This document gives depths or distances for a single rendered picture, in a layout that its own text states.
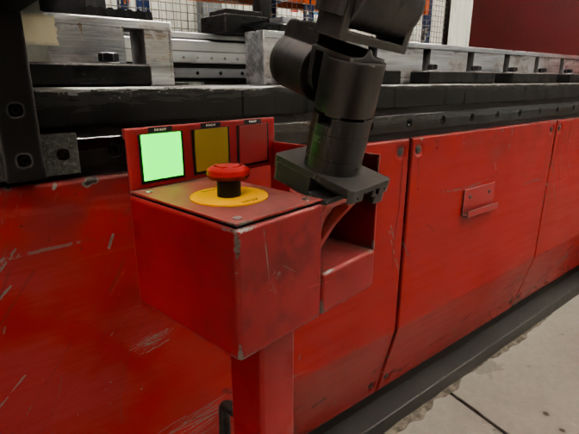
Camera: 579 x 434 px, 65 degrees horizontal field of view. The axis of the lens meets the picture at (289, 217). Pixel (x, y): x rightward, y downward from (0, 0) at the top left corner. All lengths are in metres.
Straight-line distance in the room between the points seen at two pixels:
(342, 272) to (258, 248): 0.13
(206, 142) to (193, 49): 0.60
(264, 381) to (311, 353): 0.44
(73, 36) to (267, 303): 0.49
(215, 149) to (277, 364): 0.25
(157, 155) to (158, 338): 0.34
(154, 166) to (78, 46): 0.31
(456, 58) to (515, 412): 0.98
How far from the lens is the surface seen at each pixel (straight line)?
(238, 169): 0.40
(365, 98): 0.41
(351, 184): 0.42
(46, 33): 0.72
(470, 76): 1.29
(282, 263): 0.39
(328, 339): 0.97
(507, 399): 1.54
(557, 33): 2.42
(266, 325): 0.40
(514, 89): 1.36
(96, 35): 0.74
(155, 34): 0.77
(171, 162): 0.48
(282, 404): 0.56
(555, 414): 1.54
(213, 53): 1.11
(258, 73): 0.88
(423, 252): 1.13
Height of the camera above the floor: 0.88
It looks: 17 degrees down
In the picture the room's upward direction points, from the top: straight up
